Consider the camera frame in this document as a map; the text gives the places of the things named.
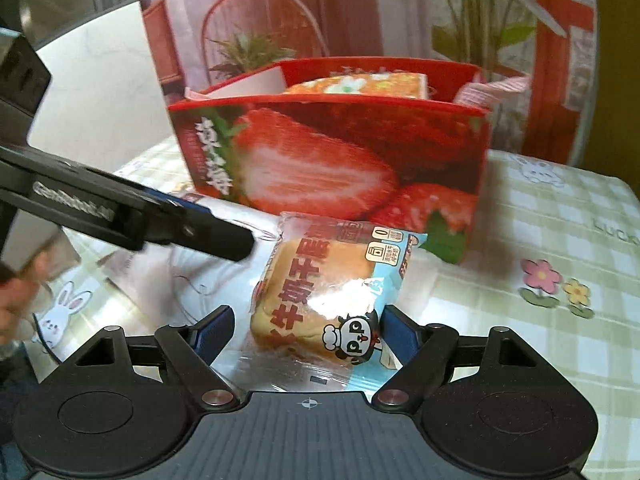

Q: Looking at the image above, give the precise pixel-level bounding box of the orange flower print packet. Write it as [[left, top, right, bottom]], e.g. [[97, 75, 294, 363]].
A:
[[282, 72, 431, 102]]

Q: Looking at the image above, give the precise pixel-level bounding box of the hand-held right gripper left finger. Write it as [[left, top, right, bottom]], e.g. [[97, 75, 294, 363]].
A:
[[75, 305, 242, 397]]

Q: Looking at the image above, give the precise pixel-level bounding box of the red strawberry print cardboard box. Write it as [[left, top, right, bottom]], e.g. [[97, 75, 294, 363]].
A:
[[167, 57, 493, 266]]

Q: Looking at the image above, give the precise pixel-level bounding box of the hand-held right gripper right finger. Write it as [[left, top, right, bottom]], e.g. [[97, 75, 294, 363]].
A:
[[372, 305, 542, 395]]

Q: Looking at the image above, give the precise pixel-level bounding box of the checked bunny print tablecloth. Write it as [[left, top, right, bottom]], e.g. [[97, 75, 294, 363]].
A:
[[30, 137, 640, 480]]

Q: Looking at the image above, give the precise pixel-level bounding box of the packaged bread loaf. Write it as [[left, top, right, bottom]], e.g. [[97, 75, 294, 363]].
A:
[[247, 211, 431, 395]]

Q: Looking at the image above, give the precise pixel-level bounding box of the pink striped packet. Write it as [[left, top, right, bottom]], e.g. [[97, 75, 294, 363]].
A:
[[452, 75, 531, 111]]

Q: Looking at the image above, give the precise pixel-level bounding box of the clear plastic bag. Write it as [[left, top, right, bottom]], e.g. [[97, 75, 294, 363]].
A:
[[97, 195, 281, 333]]

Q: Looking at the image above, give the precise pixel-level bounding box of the printed backdrop poster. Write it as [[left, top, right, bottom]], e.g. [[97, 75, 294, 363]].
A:
[[137, 0, 598, 166]]

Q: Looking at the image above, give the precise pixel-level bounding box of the person's left hand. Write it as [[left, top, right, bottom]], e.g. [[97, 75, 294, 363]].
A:
[[0, 255, 53, 346]]

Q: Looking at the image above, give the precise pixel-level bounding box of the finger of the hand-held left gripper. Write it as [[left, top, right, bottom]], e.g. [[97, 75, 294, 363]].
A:
[[145, 192, 256, 262]]

